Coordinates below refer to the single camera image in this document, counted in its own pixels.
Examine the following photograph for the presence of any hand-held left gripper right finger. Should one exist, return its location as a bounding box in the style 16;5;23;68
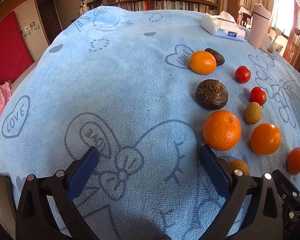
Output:
199;144;283;240

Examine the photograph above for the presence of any smooth oval orange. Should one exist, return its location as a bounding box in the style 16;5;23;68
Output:
189;51;217;75

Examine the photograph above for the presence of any white tissue pack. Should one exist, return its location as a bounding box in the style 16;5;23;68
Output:
201;11;246;42

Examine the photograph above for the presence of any dark brown water chestnut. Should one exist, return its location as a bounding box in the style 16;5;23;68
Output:
204;48;225;67
196;79;229;111

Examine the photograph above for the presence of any wooden door with knob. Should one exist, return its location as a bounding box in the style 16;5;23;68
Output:
282;5;300;73

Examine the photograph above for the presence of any pink thermos bottle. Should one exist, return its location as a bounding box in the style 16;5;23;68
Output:
248;3;272;49

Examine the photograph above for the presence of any red cherry tomato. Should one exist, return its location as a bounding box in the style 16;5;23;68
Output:
235;66;252;84
250;87;267;107

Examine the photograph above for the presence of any red quilted mat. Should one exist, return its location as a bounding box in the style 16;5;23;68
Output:
0;10;34;84

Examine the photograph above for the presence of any dark wooden door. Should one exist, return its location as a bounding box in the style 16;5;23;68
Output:
35;0;63;44

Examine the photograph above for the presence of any large dimpled mandarin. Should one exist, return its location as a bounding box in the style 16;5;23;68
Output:
202;110;242;152

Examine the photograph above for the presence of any light blue printed towel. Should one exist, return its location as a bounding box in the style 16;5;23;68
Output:
0;5;300;240

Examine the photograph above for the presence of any tan longan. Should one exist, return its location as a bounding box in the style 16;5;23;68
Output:
244;102;262;125
227;159;250;177

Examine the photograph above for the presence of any small dimpled mandarin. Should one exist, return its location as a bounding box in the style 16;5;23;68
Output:
286;147;300;176

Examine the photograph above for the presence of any smooth round orange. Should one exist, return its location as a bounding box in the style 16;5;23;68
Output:
250;123;282;155

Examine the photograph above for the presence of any clear glass cup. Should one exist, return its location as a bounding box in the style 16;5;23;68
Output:
261;34;283;59

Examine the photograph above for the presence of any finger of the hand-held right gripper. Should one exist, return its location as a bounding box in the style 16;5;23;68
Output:
272;169;300;233

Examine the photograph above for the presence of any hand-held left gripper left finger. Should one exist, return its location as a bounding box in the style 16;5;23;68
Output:
16;146;100;240

